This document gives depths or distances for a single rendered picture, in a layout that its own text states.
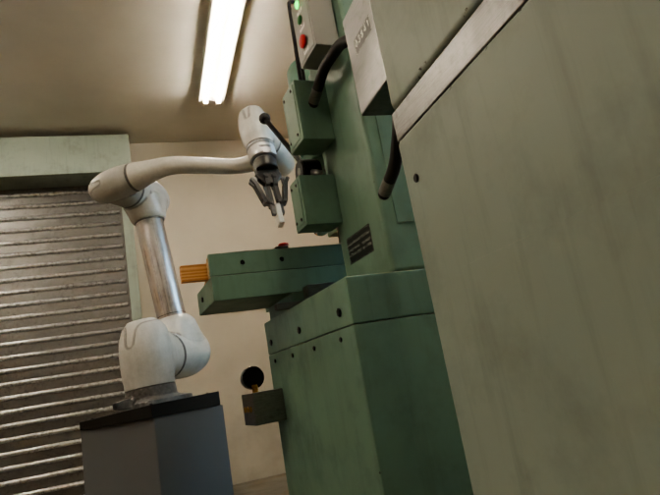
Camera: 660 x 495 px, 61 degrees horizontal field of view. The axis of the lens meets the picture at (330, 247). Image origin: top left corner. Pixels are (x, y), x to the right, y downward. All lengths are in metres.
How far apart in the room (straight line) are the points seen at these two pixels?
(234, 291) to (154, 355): 0.55
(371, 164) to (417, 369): 0.42
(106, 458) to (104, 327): 2.65
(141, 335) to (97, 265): 2.70
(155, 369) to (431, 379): 0.99
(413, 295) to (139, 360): 1.00
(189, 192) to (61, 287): 1.19
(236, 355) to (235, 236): 0.95
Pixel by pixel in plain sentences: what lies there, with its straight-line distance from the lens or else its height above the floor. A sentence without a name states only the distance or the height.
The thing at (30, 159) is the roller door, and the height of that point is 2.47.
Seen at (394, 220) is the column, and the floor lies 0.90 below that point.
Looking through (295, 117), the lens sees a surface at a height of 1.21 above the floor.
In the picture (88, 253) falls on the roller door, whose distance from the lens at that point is 4.55.
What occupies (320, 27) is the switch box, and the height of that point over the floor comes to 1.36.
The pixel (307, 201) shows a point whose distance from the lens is 1.28.
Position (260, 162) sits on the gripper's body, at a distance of 1.75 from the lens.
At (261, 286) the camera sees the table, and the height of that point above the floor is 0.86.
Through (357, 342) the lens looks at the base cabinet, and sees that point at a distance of 1.03.
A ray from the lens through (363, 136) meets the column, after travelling 1.20.
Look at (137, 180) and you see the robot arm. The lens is 2.02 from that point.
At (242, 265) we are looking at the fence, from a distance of 1.38.
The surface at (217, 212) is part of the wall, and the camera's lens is 4.67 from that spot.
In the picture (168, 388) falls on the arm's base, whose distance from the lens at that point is 1.85.
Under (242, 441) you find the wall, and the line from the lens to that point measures 4.45.
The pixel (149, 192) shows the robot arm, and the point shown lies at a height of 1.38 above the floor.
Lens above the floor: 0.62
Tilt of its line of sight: 13 degrees up
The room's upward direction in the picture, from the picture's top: 10 degrees counter-clockwise
